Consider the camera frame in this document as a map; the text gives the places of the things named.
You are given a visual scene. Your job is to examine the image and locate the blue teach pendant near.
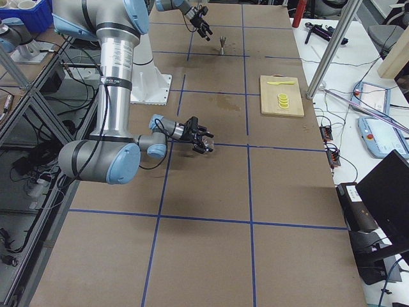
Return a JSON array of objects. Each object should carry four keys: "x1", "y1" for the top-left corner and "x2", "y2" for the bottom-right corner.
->
[{"x1": 358, "y1": 117, "x2": 408, "y2": 159}]

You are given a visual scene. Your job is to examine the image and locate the black monitor stand base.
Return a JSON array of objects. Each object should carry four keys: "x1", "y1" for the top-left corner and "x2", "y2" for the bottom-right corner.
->
[{"x1": 349, "y1": 232, "x2": 402, "y2": 285}]

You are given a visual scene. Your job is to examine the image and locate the steel jigger cup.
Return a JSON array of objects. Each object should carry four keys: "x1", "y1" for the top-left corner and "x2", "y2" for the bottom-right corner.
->
[{"x1": 219, "y1": 36, "x2": 226, "y2": 55}]

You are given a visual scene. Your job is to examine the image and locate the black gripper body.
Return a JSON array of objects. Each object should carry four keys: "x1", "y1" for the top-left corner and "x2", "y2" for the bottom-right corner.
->
[
  {"x1": 189, "y1": 13, "x2": 204, "y2": 29},
  {"x1": 180, "y1": 123, "x2": 199, "y2": 144}
]

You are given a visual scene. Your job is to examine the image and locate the black terminal block near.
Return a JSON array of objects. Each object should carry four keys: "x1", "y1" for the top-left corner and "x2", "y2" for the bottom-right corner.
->
[{"x1": 326, "y1": 148, "x2": 341, "y2": 169}]

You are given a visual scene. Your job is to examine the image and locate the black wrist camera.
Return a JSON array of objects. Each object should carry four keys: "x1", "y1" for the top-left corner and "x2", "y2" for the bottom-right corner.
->
[
  {"x1": 185, "y1": 116, "x2": 198, "y2": 133},
  {"x1": 193, "y1": 6, "x2": 208, "y2": 18}
]

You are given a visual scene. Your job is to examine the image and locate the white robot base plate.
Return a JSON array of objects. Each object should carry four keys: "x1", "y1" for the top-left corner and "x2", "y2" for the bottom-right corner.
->
[{"x1": 130, "y1": 34, "x2": 172, "y2": 106}]

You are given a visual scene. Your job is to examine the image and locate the black computer monitor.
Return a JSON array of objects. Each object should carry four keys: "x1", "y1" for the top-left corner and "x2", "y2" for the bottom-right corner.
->
[{"x1": 357, "y1": 150, "x2": 408, "y2": 243}]

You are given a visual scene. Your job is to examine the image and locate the grey office chair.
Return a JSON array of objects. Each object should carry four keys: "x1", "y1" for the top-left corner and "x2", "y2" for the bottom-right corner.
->
[{"x1": 367, "y1": 1, "x2": 408, "y2": 58}]

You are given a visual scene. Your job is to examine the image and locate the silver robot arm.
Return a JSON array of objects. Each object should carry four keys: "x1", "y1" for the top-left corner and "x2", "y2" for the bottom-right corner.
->
[
  {"x1": 52, "y1": 1, "x2": 212, "y2": 184},
  {"x1": 155, "y1": 0, "x2": 213, "y2": 41}
]

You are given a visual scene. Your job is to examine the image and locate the bamboo cutting board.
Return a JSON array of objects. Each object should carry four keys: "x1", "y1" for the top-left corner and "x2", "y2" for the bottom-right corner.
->
[{"x1": 259, "y1": 75, "x2": 304, "y2": 118}]

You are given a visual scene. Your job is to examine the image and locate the black terminal block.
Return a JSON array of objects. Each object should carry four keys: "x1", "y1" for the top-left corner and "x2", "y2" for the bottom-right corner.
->
[
  {"x1": 320, "y1": 125, "x2": 333, "y2": 143},
  {"x1": 326, "y1": 148, "x2": 341, "y2": 169}
]

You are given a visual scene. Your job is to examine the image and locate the yellow plastic knife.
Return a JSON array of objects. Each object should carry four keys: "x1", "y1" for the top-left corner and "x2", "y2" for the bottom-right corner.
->
[{"x1": 266, "y1": 81, "x2": 296, "y2": 86}]

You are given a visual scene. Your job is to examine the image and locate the blue plastic bin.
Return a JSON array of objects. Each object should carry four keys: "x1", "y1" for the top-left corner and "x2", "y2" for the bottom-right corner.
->
[{"x1": 1, "y1": 1, "x2": 53, "y2": 33}]

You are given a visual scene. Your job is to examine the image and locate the blue teach pendant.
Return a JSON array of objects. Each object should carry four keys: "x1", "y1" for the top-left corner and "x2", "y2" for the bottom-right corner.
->
[
  {"x1": 351, "y1": 81, "x2": 391, "y2": 115},
  {"x1": 358, "y1": 117, "x2": 408, "y2": 159}
]

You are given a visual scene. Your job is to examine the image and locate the black terminal block far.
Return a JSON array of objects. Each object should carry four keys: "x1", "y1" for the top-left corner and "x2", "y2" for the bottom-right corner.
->
[{"x1": 320, "y1": 125, "x2": 333, "y2": 143}]

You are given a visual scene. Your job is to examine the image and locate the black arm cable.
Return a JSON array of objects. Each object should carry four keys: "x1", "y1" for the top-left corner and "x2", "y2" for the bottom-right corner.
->
[
  {"x1": 182, "y1": 12, "x2": 201, "y2": 33},
  {"x1": 139, "y1": 118, "x2": 175, "y2": 170}
]

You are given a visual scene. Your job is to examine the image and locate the clear glass measuring cup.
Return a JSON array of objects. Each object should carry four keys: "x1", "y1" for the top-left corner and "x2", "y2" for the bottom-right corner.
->
[{"x1": 202, "y1": 137, "x2": 215, "y2": 153}]

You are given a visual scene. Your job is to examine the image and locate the aluminium frame post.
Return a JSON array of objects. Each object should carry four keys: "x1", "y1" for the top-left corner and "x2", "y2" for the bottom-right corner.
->
[{"x1": 306, "y1": 0, "x2": 362, "y2": 100}]

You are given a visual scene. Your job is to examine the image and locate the black power adapter box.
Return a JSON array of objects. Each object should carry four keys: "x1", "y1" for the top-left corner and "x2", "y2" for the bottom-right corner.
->
[{"x1": 336, "y1": 182, "x2": 378, "y2": 233}]

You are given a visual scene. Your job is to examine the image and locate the black tripod stand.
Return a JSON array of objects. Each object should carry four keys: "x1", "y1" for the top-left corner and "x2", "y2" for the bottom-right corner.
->
[{"x1": 304, "y1": 22, "x2": 336, "y2": 44}]

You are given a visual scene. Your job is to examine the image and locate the blue teach pendant far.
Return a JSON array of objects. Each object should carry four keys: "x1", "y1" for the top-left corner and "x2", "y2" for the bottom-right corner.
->
[{"x1": 351, "y1": 81, "x2": 391, "y2": 115}]

